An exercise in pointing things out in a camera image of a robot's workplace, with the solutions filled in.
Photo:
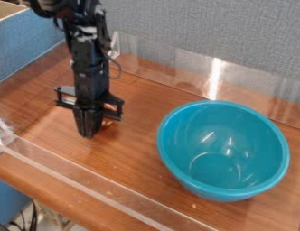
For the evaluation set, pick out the clear acrylic front barrier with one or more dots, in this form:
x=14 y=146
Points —
x=120 y=197

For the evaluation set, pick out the red white-spotted toy mushroom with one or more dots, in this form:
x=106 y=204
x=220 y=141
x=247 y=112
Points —
x=106 y=123

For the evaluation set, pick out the clear acrylic corner bracket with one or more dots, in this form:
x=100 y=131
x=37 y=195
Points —
x=116 y=48

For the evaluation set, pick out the clear acrylic barrier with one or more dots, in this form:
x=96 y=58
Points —
x=199 y=73
x=120 y=197

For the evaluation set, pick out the blue plastic bowl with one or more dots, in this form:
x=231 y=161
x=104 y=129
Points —
x=223 y=149

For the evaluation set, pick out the clear acrylic back barrier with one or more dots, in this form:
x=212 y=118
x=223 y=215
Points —
x=199 y=73

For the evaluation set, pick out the blue partition with wooden shelf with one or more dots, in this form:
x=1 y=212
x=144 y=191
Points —
x=28 y=37

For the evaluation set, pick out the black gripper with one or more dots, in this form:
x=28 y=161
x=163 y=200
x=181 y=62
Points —
x=89 y=98

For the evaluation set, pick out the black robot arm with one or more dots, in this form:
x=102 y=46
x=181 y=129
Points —
x=81 y=18

